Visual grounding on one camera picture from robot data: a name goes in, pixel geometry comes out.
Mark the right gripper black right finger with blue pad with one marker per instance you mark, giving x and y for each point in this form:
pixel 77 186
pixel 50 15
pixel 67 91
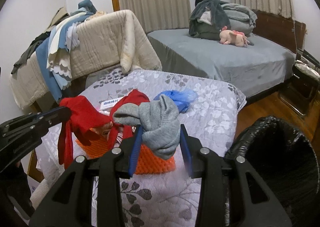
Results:
pixel 232 192

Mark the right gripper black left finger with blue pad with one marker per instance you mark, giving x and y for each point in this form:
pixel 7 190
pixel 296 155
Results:
pixel 69 201

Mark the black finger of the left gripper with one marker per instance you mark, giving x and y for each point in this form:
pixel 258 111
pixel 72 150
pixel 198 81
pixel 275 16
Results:
pixel 51 118

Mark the red cloth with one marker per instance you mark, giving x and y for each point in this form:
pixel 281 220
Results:
pixel 96 133

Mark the white medicine box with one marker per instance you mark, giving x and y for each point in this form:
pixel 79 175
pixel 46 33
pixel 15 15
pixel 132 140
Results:
pixel 107 105

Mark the orange foam net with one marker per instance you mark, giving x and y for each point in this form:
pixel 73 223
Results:
pixel 148 163

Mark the grey knotted sock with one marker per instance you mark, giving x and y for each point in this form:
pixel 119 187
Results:
pixel 159 120

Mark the blue plastic bag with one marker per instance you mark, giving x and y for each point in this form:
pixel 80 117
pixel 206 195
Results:
pixel 182 99

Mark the black trash bin bag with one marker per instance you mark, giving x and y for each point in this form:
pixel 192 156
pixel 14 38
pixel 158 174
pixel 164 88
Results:
pixel 283 156

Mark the blue white scalloped blanket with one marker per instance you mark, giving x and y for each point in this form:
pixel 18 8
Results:
pixel 53 55

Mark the grey floral quilt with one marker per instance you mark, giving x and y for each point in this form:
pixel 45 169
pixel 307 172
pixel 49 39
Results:
pixel 163 199

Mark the beige quilt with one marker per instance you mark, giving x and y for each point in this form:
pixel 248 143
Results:
pixel 114 38

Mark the black metal chair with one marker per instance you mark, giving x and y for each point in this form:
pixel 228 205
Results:
pixel 301 90

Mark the grey bed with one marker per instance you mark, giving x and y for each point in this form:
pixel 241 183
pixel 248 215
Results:
pixel 253 69

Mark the pink plush toy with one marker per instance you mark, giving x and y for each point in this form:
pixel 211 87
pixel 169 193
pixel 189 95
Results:
pixel 233 37

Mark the dark wooden headboard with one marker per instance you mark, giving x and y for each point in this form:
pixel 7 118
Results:
pixel 286 32

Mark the folded grey blankets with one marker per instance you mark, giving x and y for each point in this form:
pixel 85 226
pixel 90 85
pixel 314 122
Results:
pixel 242 18

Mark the dark green fleece blanket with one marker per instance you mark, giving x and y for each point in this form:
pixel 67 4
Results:
pixel 207 20

